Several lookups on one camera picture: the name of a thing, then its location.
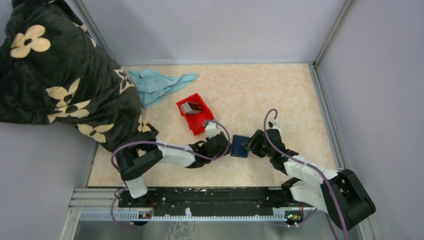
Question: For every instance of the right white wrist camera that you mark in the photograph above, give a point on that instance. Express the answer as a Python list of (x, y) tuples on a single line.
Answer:
[(274, 125)]

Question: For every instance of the light blue cloth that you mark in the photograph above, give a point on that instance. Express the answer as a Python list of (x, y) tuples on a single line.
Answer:
[(152, 86)]

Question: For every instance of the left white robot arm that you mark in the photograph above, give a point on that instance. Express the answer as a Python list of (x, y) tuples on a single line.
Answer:
[(133, 159)]

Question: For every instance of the cards stack in bin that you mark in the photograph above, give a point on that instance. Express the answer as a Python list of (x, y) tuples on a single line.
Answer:
[(191, 108)]

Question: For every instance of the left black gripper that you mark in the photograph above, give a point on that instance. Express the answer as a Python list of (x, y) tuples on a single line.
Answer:
[(223, 151)]

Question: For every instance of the navy leather card holder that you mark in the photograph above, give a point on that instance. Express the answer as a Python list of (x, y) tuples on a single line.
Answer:
[(237, 149)]

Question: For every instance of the aluminium frame post right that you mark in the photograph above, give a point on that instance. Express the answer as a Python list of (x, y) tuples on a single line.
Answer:
[(346, 8)]

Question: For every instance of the aluminium frame post left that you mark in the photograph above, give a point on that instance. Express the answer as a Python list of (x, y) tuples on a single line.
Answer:
[(93, 27)]

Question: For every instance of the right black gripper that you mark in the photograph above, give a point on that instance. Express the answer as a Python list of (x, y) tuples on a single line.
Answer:
[(252, 144)]

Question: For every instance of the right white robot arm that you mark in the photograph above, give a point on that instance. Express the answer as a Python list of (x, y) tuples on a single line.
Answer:
[(339, 194)]

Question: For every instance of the aluminium frame post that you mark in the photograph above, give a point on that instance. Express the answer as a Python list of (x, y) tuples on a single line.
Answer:
[(346, 8), (93, 27)]

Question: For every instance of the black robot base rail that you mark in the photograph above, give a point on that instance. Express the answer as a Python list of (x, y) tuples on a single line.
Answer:
[(266, 204)]

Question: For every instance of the red plastic bin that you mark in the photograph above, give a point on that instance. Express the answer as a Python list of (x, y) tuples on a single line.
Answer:
[(196, 122)]

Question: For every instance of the black floral fleece blanket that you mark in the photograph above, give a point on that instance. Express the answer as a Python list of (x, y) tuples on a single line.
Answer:
[(53, 71)]

